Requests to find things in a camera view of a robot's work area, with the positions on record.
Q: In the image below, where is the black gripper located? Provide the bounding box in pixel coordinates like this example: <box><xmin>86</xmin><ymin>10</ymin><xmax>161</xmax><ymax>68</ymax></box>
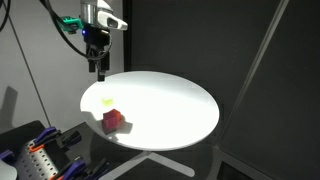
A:
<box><xmin>82</xmin><ymin>25</ymin><xmax>111</xmax><ymax>82</ymax></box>

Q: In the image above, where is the pink block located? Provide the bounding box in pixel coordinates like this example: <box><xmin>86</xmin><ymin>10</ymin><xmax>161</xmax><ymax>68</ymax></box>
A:
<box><xmin>102</xmin><ymin>109</ymin><xmax>121</xmax><ymax>125</ymax></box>

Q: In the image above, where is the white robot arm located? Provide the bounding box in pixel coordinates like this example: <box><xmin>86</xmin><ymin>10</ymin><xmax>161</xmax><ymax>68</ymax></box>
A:
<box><xmin>80</xmin><ymin>0</ymin><xmax>128</xmax><ymax>82</ymax></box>

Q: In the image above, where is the lime green block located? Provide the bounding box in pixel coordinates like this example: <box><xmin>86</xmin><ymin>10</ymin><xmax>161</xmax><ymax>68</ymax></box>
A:
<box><xmin>101</xmin><ymin>98</ymin><xmax>113</xmax><ymax>106</ymax></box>

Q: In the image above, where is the orange block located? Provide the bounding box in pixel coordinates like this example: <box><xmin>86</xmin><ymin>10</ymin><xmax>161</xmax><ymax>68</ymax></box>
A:
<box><xmin>120</xmin><ymin>114</ymin><xmax>125</xmax><ymax>122</ymax></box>

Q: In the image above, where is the grey block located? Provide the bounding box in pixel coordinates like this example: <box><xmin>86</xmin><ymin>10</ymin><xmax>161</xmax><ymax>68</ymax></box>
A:
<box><xmin>102</xmin><ymin>122</ymin><xmax>117</xmax><ymax>134</ymax></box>

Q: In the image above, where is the round white table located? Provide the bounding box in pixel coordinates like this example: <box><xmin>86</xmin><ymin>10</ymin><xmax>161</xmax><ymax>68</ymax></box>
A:
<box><xmin>80</xmin><ymin>71</ymin><xmax>220</xmax><ymax>180</ymax></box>

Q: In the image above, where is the black clamp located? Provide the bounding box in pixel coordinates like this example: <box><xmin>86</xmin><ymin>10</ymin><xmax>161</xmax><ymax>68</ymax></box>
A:
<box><xmin>62</xmin><ymin>131</ymin><xmax>82</xmax><ymax>149</ymax></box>

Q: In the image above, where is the purple clamp upper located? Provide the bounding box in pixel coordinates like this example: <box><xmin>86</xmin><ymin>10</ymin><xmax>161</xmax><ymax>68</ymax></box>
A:
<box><xmin>29</xmin><ymin>127</ymin><xmax>61</xmax><ymax>153</ymax></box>

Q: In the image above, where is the purple clamp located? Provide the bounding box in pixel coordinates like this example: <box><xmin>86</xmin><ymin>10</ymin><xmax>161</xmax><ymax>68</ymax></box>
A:
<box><xmin>29</xmin><ymin>127</ymin><xmax>61</xmax><ymax>153</ymax></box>
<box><xmin>49</xmin><ymin>159</ymin><xmax>86</xmax><ymax>180</ymax></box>

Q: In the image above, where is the purple clamp lower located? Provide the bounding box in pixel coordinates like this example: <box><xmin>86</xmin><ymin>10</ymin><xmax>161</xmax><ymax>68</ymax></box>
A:
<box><xmin>49</xmin><ymin>159</ymin><xmax>86</xmax><ymax>180</ymax></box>

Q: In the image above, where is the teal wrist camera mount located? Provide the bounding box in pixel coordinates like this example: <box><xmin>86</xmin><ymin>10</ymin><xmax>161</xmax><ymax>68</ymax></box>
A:
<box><xmin>60</xmin><ymin>16</ymin><xmax>83</xmax><ymax>34</ymax></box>

